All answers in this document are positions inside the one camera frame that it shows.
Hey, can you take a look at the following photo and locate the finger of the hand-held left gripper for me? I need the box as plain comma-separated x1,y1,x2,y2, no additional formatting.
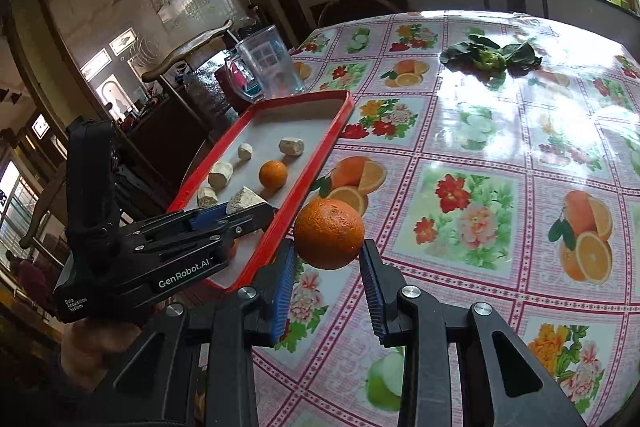
132,203,231,238
200,202,277,242

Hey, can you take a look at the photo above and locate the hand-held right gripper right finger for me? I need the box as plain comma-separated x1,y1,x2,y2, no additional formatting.
360,239,588,427

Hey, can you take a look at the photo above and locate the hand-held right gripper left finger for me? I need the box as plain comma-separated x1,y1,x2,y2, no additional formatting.
100,239,298,427

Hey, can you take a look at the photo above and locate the large pale yam chunk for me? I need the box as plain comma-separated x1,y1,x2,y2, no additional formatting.
226,186,268,215

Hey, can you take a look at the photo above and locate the orange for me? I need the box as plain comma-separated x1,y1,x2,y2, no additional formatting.
293,198,366,270
258,160,289,190

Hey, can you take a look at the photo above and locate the ribbed pale yam chunk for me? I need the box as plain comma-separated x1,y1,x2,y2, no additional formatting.
278,137,305,158

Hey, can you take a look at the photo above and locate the red plastic tray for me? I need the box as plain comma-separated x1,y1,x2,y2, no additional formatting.
165,89,356,294

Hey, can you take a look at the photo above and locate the person's left hand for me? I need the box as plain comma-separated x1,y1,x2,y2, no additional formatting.
60,314,151,395

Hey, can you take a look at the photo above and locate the floral tablecloth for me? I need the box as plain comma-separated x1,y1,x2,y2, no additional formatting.
197,9,640,427

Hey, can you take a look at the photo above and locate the clear plastic pitcher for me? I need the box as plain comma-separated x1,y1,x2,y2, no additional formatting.
225,24,307,102

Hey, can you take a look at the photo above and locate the light wooden chair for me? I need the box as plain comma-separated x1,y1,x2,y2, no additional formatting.
141,19,236,118

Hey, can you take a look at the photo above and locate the round-backed brown chair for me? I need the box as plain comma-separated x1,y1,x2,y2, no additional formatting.
317,0,401,28

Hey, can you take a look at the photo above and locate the green leafy vegetable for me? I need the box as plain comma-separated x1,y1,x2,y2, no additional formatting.
439,34,543,72

